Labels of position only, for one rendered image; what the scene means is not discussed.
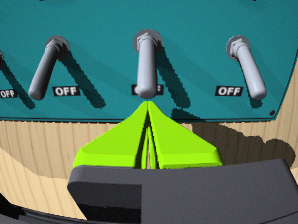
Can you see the teal wedge-shaped console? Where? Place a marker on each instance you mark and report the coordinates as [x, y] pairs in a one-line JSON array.
[[181, 54]]

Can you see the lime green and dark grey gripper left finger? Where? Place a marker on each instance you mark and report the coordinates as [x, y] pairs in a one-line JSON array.
[[122, 145]]

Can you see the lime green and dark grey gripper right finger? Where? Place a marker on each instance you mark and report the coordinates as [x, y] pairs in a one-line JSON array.
[[175, 146]]

